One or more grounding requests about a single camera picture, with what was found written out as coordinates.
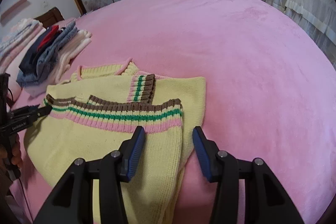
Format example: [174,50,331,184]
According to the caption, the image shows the dark wooden headboard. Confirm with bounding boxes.
[35,7,64,28]

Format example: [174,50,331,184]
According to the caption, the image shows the folded pale pink garment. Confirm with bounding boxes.
[24,29,93,98]

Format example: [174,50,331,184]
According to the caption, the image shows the folded blue jeans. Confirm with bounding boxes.
[17,20,78,88]

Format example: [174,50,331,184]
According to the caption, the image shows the pink pillow with orange print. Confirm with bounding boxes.
[6,27,46,102]

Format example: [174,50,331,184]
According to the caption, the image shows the pink wall shelf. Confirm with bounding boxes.
[1,0,31,26]

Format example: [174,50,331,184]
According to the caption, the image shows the navy red folded garment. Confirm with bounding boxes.
[19,25,64,74]

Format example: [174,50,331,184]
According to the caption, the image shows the yellow knitted striped cardigan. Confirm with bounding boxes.
[24,63,206,223]

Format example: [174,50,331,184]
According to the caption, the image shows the person's left hand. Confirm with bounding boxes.
[0,131,24,169]

